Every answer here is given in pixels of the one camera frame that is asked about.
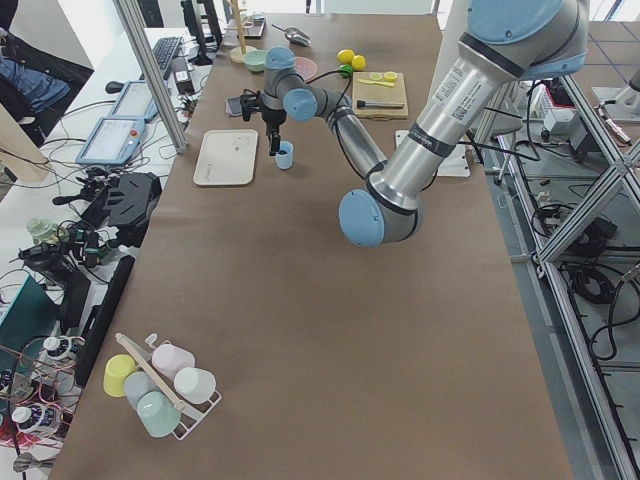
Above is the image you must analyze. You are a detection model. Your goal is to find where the yellow cup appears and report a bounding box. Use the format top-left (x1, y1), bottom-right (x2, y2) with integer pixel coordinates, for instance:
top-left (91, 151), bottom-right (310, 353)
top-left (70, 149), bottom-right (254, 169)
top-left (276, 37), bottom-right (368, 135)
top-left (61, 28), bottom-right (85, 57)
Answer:
top-left (103, 354), bottom-right (137, 398)

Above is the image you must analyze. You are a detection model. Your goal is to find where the grey cup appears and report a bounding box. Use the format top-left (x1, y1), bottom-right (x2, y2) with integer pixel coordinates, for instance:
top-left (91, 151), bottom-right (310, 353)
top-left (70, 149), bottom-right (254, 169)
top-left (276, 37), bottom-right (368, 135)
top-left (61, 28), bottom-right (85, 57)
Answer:
top-left (124, 370), bottom-right (156, 410)

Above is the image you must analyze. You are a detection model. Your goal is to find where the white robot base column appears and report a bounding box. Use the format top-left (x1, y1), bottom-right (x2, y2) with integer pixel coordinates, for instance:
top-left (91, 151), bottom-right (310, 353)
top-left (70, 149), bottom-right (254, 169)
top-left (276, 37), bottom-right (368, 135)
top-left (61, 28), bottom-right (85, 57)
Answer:
top-left (394, 0), bottom-right (474, 178)

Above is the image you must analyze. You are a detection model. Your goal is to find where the light blue plastic cup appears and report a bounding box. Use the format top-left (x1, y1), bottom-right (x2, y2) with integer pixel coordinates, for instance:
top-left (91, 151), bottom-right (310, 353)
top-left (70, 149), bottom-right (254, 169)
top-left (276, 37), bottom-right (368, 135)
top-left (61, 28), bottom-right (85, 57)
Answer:
top-left (275, 140), bottom-right (294, 170)

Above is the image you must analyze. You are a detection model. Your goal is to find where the wooden cup stand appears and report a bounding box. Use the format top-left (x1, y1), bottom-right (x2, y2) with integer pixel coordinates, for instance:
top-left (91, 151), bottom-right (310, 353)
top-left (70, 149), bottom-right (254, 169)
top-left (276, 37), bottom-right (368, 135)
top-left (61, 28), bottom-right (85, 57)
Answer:
top-left (225, 0), bottom-right (256, 64)

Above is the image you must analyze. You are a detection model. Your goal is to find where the green lime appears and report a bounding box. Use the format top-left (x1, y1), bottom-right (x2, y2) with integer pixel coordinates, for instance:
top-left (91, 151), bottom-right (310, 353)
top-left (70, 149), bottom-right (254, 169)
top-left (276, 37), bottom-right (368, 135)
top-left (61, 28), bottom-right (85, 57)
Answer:
top-left (339, 65), bottom-right (353, 78)

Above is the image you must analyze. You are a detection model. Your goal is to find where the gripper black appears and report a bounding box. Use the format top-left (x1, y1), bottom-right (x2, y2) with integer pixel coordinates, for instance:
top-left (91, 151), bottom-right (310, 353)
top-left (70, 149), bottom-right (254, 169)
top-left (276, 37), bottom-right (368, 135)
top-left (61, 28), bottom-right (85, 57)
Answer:
top-left (261, 106), bottom-right (286, 156)

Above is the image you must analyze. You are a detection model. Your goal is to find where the pink bowl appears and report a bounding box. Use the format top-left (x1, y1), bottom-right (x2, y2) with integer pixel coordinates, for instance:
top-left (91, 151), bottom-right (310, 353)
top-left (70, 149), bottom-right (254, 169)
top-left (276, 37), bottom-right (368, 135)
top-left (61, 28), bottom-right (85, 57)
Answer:
top-left (294, 56), bottom-right (318, 81)

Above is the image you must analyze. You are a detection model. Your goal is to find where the aluminium frame post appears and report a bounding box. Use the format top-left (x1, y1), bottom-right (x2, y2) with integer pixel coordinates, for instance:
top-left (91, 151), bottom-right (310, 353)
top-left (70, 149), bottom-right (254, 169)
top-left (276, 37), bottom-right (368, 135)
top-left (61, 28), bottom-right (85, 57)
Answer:
top-left (113, 0), bottom-right (187, 154)

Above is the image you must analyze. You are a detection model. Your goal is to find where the white cup rack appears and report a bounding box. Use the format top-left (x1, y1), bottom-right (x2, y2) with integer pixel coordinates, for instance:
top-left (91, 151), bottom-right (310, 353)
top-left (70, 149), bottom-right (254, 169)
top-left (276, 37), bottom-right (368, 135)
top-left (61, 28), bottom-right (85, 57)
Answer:
top-left (115, 332), bottom-right (222, 441)

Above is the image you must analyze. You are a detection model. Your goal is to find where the mint green bowl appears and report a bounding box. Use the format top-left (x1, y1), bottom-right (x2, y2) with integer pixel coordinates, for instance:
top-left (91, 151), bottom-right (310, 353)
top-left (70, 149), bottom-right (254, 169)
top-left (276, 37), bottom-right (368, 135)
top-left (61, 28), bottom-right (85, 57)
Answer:
top-left (243, 50), bottom-right (267, 73)

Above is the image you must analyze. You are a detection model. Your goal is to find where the mint cup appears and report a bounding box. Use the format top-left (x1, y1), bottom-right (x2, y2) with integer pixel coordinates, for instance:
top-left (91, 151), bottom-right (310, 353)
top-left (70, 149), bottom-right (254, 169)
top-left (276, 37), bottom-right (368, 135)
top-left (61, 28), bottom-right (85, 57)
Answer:
top-left (136, 391), bottom-right (181, 438)

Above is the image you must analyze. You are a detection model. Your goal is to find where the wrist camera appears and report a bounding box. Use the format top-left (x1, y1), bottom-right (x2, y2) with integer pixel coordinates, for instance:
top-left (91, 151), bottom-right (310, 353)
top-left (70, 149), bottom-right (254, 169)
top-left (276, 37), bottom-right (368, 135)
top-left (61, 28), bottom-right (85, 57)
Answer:
top-left (240, 89), bottom-right (262, 122)

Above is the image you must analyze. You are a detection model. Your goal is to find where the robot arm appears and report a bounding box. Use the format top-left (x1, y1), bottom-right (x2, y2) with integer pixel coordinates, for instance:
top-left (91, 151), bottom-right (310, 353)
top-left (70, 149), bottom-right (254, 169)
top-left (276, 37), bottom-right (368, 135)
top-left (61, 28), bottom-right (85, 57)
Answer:
top-left (257, 0), bottom-right (589, 247)

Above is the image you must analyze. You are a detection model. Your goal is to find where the teach pendant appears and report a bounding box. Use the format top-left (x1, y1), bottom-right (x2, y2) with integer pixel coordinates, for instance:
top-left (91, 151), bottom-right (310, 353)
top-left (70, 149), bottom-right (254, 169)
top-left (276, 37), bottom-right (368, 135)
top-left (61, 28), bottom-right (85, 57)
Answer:
top-left (76, 116), bottom-right (146, 166)
top-left (110, 80), bottom-right (158, 122)

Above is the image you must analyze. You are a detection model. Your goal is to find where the black monitor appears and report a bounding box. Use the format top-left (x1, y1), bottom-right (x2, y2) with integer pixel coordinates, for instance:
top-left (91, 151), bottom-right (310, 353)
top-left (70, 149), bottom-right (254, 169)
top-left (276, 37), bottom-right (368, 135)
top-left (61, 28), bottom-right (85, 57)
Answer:
top-left (180, 0), bottom-right (223, 66)

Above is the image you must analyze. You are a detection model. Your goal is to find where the metal ice scoop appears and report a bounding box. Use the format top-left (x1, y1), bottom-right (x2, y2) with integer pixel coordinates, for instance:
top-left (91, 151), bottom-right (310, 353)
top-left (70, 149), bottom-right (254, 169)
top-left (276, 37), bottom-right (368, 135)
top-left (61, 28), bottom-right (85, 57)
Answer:
top-left (272, 23), bottom-right (311, 47)

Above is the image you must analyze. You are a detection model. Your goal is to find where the pink cup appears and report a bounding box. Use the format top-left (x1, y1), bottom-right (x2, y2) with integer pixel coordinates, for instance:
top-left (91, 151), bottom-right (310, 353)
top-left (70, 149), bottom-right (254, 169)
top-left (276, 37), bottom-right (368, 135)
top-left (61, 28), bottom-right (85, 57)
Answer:
top-left (151, 343), bottom-right (195, 381)

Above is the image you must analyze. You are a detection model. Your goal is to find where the yellow plastic knife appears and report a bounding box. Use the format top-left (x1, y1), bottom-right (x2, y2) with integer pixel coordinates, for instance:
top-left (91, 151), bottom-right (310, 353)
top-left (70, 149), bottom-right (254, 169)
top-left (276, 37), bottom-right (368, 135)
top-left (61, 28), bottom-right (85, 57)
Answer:
top-left (357, 78), bottom-right (396, 88)

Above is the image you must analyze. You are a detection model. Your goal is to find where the black keyboard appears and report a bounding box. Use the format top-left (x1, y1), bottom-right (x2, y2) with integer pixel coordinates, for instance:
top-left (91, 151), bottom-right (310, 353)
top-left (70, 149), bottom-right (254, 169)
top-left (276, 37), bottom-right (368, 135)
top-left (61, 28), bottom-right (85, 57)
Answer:
top-left (152, 37), bottom-right (182, 70)

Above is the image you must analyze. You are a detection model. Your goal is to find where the metal muddler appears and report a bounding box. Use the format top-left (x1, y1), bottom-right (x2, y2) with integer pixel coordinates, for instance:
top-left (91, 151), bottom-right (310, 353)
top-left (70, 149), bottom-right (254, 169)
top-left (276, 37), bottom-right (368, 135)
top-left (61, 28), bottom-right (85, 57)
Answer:
top-left (356, 100), bottom-right (405, 109)

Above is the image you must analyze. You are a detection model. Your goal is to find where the wooden cutting board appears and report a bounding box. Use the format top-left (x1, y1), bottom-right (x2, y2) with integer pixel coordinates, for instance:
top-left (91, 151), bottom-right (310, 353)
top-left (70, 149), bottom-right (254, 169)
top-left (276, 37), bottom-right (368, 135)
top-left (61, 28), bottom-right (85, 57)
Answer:
top-left (351, 72), bottom-right (409, 119)

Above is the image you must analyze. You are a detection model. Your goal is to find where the grey folded cloth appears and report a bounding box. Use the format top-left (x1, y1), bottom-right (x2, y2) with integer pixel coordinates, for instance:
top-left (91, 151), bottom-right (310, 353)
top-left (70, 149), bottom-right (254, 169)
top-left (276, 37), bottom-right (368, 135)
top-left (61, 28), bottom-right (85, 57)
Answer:
top-left (226, 95), bottom-right (251, 121)

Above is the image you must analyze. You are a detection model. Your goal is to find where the yellow lemon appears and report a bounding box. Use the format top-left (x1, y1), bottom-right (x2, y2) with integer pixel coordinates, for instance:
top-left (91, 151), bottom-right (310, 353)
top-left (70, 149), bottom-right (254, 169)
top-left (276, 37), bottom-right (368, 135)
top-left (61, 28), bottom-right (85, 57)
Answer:
top-left (336, 49), bottom-right (355, 64)
top-left (350, 55), bottom-right (367, 71)

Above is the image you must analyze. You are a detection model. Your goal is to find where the cream plastic tray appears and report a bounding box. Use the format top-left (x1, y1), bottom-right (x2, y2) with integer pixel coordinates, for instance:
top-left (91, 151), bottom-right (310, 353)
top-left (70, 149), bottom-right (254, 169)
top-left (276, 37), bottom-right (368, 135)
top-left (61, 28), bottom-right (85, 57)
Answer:
top-left (193, 129), bottom-right (258, 187)

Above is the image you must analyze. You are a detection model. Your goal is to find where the white cup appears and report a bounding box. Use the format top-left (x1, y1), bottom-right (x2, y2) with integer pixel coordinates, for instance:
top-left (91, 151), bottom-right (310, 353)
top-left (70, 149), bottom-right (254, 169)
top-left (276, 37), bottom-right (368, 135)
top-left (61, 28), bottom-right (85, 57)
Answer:
top-left (173, 367), bottom-right (217, 404)

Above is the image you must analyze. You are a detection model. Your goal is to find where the person in dark jacket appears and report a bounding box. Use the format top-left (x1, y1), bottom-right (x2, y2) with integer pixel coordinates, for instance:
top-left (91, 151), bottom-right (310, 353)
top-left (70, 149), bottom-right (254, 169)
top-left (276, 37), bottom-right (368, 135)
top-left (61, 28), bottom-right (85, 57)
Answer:
top-left (1, 1), bottom-right (94, 146)

